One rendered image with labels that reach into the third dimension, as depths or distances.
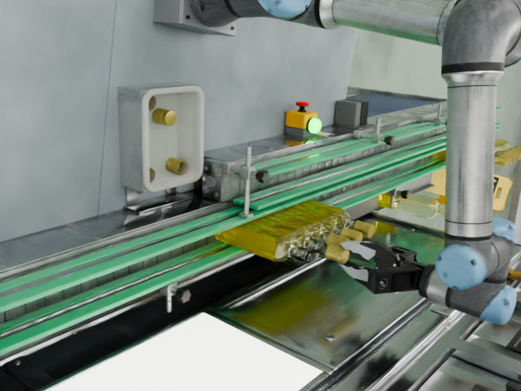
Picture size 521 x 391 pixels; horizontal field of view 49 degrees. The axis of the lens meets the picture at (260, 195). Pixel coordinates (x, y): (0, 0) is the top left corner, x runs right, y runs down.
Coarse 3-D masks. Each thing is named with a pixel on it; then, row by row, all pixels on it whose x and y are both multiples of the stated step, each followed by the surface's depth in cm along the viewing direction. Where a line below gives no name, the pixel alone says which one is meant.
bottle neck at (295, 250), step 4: (292, 244) 126; (292, 248) 125; (296, 248) 124; (300, 248) 124; (304, 248) 124; (288, 252) 125; (292, 252) 124; (296, 252) 124; (300, 252) 123; (304, 252) 123; (308, 252) 123; (312, 252) 124; (292, 256) 125; (296, 256) 124; (300, 256) 123; (304, 256) 123; (308, 256) 125; (312, 256) 124; (300, 260) 124; (304, 260) 123; (308, 260) 124
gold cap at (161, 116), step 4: (156, 112) 128; (160, 112) 127; (164, 112) 127; (168, 112) 126; (172, 112) 127; (152, 116) 129; (156, 116) 128; (160, 116) 127; (164, 116) 126; (168, 116) 127; (172, 116) 127; (156, 120) 128; (160, 120) 127; (164, 120) 126; (168, 120) 127; (172, 120) 128; (164, 124) 128; (168, 124) 127; (172, 124) 128
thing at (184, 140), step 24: (144, 96) 118; (168, 96) 131; (192, 96) 131; (144, 120) 118; (192, 120) 132; (144, 144) 120; (168, 144) 134; (192, 144) 134; (144, 168) 122; (192, 168) 136
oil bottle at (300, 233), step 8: (264, 216) 138; (272, 216) 138; (264, 224) 134; (272, 224) 133; (280, 224) 133; (288, 224) 134; (296, 224) 134; (288, 232) 130; (296, 232) 129; (304, 232) 130; (296, 240) 129; (304, 240) 129
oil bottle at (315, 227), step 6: (282, 210) 143; (276, 216) 139; (282, 216) 139; (288, 216) 139; (294, 216) 139; (300, 216) 139; (294, 222) 136; (300, 222) 136; (306, 222) 136; (312, 222) 136; (318, 222) 136; (306, 228) 134; (312, 228) 133; (318, 228) 134; (312, 234) 133; (318, 234) 134
